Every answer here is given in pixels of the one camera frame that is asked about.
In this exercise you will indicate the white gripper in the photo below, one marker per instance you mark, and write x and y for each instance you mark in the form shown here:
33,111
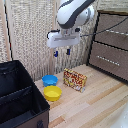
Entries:
63,38

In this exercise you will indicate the red yellow granola bar box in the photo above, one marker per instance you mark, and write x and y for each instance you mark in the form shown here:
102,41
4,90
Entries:
75,80

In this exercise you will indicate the blue plastic bowl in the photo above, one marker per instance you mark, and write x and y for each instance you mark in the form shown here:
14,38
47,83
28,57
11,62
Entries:
49,80

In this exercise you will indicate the beige woven folding screen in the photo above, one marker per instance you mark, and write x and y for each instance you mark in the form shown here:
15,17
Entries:
31,33

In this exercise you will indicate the yellow plastic bowl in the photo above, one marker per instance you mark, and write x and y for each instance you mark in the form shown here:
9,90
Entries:
52,93

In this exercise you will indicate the brown drawer cabinet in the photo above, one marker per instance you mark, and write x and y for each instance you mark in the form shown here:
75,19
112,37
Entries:
109,46

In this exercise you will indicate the black fabric storage bin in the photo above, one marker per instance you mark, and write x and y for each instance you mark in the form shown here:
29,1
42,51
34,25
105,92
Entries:
18,96

